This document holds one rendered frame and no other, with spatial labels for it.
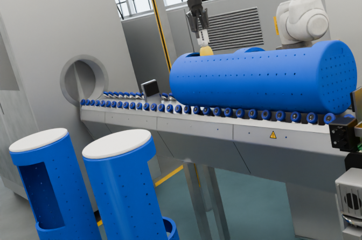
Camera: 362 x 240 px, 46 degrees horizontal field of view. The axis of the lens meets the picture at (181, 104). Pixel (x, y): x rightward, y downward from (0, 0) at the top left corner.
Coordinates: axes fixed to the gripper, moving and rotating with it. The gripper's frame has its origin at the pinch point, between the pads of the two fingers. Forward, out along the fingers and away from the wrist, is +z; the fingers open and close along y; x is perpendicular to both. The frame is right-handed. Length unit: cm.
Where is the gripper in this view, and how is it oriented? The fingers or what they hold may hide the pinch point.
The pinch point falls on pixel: (202, 37)
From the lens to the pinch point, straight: 223.0
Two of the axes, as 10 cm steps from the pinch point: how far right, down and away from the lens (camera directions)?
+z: 2.4, 9.5, 2.2
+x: 6.3, 0.2, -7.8
